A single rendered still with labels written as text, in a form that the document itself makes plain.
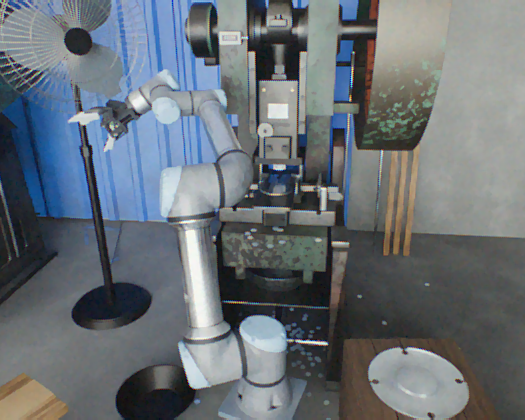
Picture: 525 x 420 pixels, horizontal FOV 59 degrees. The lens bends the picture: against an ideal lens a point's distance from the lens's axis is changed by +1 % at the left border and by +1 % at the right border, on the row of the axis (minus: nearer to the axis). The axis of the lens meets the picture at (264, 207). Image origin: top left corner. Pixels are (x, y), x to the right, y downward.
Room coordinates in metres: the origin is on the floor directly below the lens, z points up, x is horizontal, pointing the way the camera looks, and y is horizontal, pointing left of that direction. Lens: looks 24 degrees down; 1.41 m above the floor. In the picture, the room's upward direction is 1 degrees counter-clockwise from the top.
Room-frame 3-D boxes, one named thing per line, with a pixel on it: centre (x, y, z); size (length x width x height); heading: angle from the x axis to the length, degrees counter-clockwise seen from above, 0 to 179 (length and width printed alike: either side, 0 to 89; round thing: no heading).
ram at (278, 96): (1.71, -0.06, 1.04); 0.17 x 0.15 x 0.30; 173
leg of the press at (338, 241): (1.86, -0.35, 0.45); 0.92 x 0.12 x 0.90; 173
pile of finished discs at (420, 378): (1.09, -0.46, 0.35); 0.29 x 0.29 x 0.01
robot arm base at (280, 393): (0.94, 0.00, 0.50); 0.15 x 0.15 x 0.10
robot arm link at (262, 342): (0.94, 0.01, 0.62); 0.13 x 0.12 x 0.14; 108
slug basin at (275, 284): (1.75, -0.06, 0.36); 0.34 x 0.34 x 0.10
